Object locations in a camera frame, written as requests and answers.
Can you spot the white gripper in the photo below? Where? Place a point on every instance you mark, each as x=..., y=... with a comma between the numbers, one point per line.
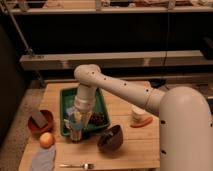
x=81, y=120

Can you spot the white cup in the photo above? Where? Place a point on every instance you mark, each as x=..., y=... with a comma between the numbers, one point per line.
x=137, y=113

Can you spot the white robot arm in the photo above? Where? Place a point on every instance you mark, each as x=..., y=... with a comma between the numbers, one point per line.
x=185, y=120

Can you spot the green plastic tray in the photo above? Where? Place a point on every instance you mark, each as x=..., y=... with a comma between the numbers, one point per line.
x=67, y=97

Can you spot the bunch of dark grapes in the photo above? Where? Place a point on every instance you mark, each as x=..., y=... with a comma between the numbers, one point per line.
x=97, y=119

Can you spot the blue sponge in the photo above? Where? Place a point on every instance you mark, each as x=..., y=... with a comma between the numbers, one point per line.
x=70, y=111

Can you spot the wooden table board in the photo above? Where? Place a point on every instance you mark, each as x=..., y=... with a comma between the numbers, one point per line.
x=139, y=150

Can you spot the dark brown bowl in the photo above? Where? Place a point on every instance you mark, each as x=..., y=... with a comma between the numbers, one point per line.
x=111, y=139

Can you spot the grey sponge block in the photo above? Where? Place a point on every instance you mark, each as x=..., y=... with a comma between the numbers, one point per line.
x=39, y=119

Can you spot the orange fruit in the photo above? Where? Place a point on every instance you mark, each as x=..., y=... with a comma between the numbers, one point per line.
x=46, y=140

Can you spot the metal fork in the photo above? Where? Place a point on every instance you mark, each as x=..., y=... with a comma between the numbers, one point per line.
x=85, y=166

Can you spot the orange bowl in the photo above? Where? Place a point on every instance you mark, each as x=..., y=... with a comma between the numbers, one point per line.
x=33, y=126

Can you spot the light blue cloth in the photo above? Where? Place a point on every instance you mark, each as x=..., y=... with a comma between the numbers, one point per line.
x=43, y=160

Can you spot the orange carrot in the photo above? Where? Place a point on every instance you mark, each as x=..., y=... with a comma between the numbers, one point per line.
x=141, y=123

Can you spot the grey metal rail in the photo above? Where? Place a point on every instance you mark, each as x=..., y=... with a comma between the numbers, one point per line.
x=114, y=60

